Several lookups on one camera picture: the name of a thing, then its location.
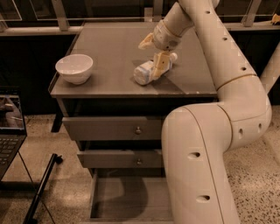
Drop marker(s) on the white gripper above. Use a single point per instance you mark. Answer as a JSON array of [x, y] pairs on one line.
[[164, 38]]

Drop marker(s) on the blue plastic bottle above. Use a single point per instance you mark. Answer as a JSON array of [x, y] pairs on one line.
[[143, 73]]

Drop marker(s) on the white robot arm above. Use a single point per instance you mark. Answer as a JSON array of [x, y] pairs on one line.
[[195, 137]]

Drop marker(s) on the grey drawer cabinet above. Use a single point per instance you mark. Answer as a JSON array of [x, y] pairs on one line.
[[111, 89]]

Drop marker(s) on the top grey drawer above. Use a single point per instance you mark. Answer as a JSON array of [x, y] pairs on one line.
[[113, 128]]

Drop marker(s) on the grey drawer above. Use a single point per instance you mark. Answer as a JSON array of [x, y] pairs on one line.
[[129, 196], [121, 158], [113, 128]]

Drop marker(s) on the middle grey drawer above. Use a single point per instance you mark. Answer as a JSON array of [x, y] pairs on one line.
[[121, 158]]

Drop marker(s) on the bottom grey drawer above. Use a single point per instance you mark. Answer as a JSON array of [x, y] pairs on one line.
[[129, 196]]

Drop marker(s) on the white ceramic bowl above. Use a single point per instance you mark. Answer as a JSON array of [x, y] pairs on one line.
[[75, 68]]

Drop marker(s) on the metal window railing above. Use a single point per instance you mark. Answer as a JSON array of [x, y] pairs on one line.
[[64, 15]]

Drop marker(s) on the white pillar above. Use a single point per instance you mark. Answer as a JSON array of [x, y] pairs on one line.
[[271, 72]]

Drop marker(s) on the black laptop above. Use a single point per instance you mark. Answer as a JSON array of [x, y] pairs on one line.
[[12, 126]]

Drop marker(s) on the black stand leg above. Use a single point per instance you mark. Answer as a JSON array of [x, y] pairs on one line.
[[54, 159]]

